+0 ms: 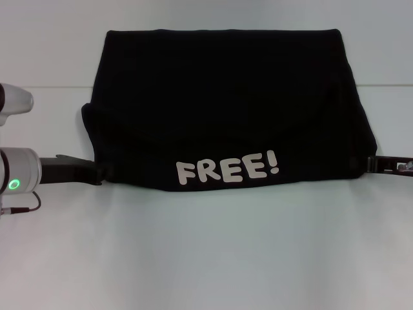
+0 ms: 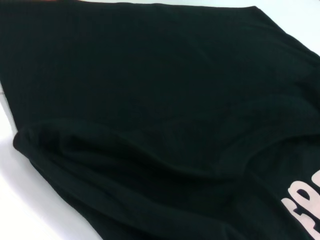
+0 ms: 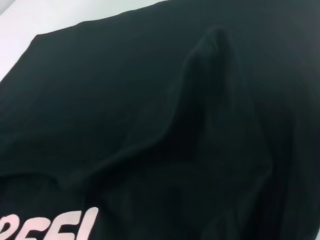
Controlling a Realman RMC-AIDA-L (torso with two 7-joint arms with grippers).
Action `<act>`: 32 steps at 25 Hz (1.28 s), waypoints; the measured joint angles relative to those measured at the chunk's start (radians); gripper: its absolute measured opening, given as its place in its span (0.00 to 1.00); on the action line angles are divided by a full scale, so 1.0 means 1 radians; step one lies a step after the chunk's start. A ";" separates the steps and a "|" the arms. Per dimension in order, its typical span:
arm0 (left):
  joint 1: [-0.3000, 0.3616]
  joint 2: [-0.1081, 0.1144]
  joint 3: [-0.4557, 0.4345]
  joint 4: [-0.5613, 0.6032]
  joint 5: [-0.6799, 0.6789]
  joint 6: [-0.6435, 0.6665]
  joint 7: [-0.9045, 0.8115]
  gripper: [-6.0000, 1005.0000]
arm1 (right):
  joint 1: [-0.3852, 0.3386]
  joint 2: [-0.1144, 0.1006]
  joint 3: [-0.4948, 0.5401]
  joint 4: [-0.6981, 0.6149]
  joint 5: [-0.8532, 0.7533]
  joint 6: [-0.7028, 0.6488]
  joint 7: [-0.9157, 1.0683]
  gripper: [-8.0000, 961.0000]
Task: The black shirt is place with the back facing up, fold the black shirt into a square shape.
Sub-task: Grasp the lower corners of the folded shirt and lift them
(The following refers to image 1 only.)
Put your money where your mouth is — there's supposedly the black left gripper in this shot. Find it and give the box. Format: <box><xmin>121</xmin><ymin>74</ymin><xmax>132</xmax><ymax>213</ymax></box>
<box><xmin>39</xmin><ymin>154</ymin><xmax>114</xmax><ymax>186</ymax></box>

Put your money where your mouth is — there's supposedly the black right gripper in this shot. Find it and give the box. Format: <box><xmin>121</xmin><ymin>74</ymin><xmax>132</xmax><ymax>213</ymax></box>
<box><xmin>367</xmin><ymin>156</ymin><xmax>413</xmax><ymax>177</ymax></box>

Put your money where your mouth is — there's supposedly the black shirt with white print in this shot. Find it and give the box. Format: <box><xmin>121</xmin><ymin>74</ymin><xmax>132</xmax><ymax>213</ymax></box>
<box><xmin>80</xmin><ymin>28</ymin><xmax>378</xmax><ymax>192</ymax></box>

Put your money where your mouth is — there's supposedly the left gripper cable with connectors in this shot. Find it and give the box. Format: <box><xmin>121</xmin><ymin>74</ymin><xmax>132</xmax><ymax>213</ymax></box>
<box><xmin>0</xmin><ymin>190</ymin><xmax>42</xmax><ymax>216</ymax></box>

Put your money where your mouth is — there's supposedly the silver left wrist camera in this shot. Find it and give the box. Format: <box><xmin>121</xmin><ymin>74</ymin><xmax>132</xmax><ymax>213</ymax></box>
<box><xmin>0</xmin><ymin>83</ymin><xmax>35</xmax><ymax>127</ymax></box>

